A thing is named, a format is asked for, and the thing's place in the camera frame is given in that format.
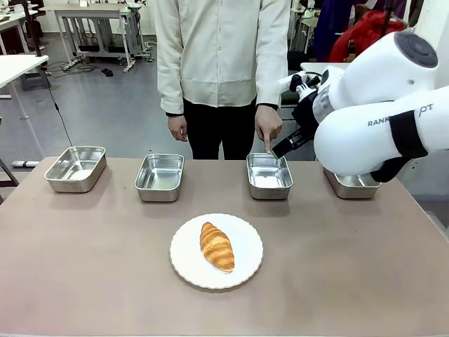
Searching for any golden croissant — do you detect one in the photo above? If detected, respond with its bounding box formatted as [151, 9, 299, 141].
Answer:
[199, 221, 235, 273]

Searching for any thin black hanging cable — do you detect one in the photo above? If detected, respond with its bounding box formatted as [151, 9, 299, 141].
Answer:
[39, 65, 74, 147]

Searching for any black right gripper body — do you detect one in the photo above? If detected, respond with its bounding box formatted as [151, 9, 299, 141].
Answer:
[290, 91, 321, 142]

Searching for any grey metal-frame workbench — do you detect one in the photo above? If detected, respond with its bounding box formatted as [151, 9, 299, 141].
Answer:
[47, 2, 145, 74]

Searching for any person's torso cream shirt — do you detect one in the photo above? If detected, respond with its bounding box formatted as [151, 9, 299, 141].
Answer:
[154, 0, 291, 161]

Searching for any person's left hand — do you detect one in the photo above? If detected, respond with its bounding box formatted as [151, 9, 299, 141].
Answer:
[255, 104, 284, 154]

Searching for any white side table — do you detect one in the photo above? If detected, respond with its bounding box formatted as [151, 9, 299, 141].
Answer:
[0, 54, 50, 168]

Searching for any person's right hand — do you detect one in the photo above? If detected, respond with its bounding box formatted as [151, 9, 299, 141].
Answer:
[167, 114, 189, 143]

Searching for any person's right forearm cream sleeve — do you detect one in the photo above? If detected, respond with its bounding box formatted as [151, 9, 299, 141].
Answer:
[154, 0, 185, 117]

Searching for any purple garment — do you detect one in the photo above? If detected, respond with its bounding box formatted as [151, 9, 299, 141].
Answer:
[313, 0, 356, 62]

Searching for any red jacket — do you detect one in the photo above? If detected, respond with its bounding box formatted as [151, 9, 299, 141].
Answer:
[328, 9, 406, 63]

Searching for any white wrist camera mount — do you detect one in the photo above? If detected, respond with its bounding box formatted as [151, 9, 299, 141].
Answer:
[279, 71, 323, 103]

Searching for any white scalloped plate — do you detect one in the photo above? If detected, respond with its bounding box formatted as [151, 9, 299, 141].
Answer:
[169, 213, 264, 290]

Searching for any person's left forearm cream sleeve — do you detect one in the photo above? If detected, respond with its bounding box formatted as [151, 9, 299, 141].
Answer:
[255, 0, 291, 110]

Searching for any black office chair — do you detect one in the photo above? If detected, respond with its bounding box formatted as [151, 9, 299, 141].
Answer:
[286, 50, 319, 73]

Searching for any white background desk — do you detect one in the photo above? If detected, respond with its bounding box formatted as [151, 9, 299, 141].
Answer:
[300, 62, 352, 75]

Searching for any steel rectangular tray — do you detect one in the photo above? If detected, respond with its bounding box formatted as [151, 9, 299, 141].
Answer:
[246, 152, 294, 201]
[134, 153, 185, 203]
[43, 145, 107, 194]
[322, 166, 382, 199]

